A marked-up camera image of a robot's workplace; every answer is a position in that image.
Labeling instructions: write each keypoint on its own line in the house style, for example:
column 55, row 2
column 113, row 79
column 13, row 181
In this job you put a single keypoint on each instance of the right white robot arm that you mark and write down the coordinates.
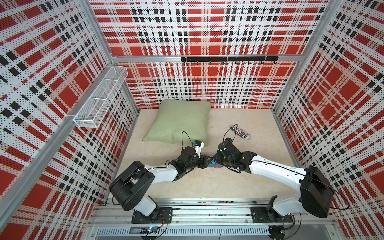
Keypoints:
column 314, row 193

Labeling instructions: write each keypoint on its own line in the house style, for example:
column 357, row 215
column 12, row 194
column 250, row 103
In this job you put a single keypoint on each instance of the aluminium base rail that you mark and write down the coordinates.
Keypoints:
column 200, row 219

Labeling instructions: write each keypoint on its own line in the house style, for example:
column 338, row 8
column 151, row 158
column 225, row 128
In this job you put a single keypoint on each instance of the green circuit board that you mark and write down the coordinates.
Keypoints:
column 148, row 230

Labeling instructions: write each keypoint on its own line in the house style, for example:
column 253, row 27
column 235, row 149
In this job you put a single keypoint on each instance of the black wall hook rail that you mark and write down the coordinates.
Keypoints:
column 260, row 59

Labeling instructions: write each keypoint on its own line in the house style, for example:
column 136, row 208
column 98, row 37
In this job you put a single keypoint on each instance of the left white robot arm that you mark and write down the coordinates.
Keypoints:
column 130, row 187

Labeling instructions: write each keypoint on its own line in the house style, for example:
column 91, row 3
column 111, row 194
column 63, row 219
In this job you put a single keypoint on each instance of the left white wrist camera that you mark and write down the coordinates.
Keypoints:
column 198, row 146

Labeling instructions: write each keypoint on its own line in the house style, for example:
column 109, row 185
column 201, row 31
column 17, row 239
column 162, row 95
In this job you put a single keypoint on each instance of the green square cushion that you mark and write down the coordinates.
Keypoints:
column 177, row 116

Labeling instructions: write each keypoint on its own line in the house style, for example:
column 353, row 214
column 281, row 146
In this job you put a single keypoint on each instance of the white wire mesh basket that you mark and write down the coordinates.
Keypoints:
column 96, row 106

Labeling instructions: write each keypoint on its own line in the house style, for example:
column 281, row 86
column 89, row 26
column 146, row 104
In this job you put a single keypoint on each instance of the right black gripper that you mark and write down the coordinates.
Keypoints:
column 217, row 159

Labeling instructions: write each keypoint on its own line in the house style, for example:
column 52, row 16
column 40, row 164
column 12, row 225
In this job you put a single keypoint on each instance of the silver remote control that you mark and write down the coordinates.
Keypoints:
column 240, row 132

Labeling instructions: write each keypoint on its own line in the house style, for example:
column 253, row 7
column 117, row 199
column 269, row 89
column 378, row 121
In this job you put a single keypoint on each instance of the blue 2x4 lego brick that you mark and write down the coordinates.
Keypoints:
column 213, row 164

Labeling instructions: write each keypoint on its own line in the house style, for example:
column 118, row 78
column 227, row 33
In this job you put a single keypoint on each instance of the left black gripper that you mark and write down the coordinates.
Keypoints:
column 203, row 164

